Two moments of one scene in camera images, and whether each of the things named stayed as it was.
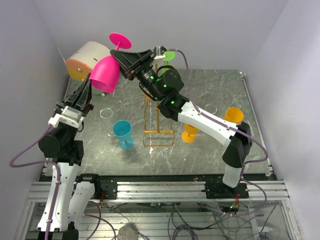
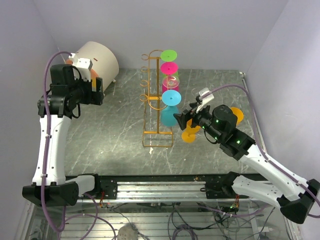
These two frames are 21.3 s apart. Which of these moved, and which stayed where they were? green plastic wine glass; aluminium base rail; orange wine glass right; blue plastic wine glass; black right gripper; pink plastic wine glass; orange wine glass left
Moved: blue plastic wine glass; black right gripper; pink plastic wine glass
Stayed: green plastic wine glass; orange wine glass right; aluminium base rail; orange wine glass left
